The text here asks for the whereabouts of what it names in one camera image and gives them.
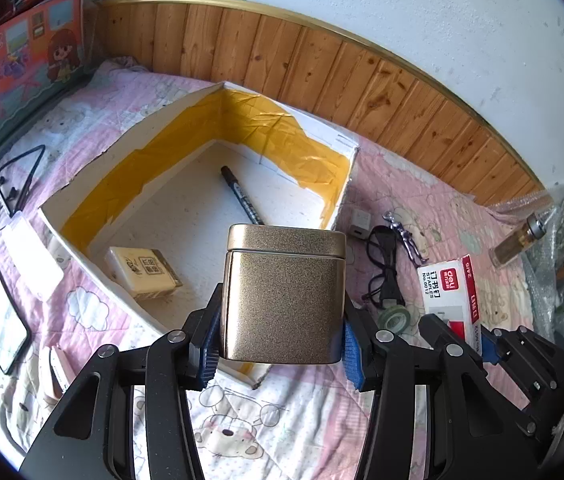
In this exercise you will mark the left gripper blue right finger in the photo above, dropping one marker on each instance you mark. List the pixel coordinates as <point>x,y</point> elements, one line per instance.
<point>364,363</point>

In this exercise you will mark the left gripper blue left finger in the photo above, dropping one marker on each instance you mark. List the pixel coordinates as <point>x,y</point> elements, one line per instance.
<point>202,326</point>

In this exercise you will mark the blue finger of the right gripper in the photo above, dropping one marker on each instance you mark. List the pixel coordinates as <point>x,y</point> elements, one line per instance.
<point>438,334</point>
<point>489,352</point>

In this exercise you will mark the green tape roll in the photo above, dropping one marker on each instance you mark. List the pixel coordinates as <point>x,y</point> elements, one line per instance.
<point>396,319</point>

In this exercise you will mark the red white staples box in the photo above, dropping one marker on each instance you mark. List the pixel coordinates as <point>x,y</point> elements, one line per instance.
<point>449,291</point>

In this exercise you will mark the black glasses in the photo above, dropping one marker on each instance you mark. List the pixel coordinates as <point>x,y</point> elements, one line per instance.
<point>383,290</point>

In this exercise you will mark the purple silver action figure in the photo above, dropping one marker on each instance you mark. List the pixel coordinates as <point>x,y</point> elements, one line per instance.
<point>406,239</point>

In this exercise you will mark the gold metal tin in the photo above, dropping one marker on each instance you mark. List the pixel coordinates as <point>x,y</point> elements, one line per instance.
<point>283,295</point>

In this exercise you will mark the gold tissue pack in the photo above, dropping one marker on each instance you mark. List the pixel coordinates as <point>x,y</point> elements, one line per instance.
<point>142,272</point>

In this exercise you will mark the white power adapter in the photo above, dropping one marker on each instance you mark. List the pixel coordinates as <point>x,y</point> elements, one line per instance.
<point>360,224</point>

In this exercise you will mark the black marker pen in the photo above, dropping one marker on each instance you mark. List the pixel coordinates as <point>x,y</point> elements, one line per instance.
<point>241,196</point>

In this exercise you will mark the bubble wrap sheet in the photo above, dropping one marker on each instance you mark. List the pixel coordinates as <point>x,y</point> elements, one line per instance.
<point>545,288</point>

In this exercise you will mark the glass tea bottle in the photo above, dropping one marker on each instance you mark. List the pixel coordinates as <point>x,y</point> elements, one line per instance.
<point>518,241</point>

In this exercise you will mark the white cardboard box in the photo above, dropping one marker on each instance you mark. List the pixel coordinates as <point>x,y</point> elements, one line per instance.
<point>202,199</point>

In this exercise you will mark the pink cartoon bed quilt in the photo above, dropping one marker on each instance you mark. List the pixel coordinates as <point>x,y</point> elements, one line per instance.
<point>88,436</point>

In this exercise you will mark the black neckband earphones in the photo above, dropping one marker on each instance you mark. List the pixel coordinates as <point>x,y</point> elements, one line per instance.
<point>16,176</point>

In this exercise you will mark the wooden headboard panel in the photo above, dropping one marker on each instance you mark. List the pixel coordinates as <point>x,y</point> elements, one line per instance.
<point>324,71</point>

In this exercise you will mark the pink toy box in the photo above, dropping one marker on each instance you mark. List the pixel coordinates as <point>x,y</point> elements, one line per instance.
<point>41,50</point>

